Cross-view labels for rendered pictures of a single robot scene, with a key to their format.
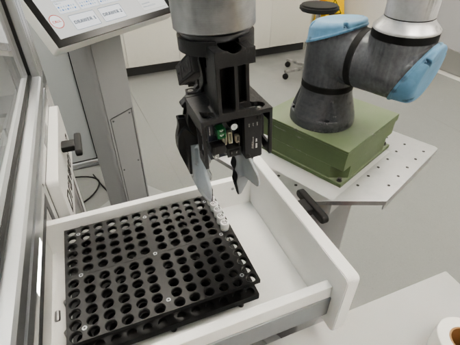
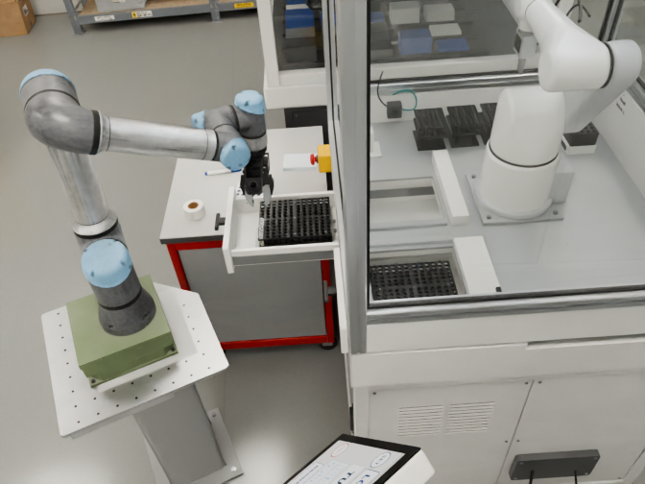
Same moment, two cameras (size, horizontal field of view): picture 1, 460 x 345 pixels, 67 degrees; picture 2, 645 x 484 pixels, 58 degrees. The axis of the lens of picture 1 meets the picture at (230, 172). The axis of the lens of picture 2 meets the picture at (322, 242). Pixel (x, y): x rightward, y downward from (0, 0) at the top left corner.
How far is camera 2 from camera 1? 187 cm
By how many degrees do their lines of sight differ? 97
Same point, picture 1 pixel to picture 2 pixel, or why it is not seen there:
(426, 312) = (188, 227)
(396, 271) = (49, 467)
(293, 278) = (241, 223)
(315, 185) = (171, 302)
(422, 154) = (63, 311)
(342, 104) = not seen: hidden behind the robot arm
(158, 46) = not seen: outside the picture
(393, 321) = (205, 227)
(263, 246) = (244, 237)
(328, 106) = not seen: hidden behind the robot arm
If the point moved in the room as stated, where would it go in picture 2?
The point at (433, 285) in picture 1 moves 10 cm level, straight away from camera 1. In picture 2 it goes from (173, 234) to (144, 244)
